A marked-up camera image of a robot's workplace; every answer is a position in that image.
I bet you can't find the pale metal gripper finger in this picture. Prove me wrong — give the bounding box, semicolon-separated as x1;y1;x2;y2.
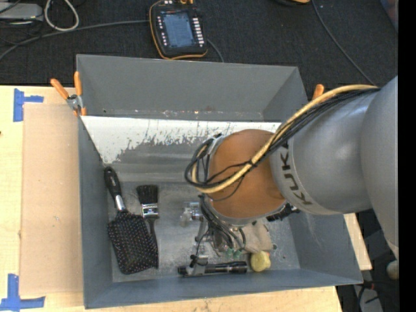
194;220;209;254
187;254;209;276

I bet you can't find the black flashlight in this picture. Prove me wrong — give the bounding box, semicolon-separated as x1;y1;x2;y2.
177;261;249;277

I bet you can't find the beige cloth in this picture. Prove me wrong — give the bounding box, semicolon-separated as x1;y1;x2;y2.
241;220;274;254

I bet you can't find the yellow-green toy fruit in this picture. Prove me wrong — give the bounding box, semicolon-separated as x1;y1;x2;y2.
250;250;272;273

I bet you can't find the black paintbrush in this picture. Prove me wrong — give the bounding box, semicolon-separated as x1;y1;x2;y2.
135;184;161;270

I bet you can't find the black paddle hairbrush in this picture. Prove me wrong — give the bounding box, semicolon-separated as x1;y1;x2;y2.
103;166;160;276

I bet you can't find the grey metal bin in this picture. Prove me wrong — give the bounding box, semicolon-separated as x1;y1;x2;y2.
75;53;364;310

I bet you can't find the brown cardboard board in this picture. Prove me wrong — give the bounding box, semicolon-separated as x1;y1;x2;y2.
18;103;86;300

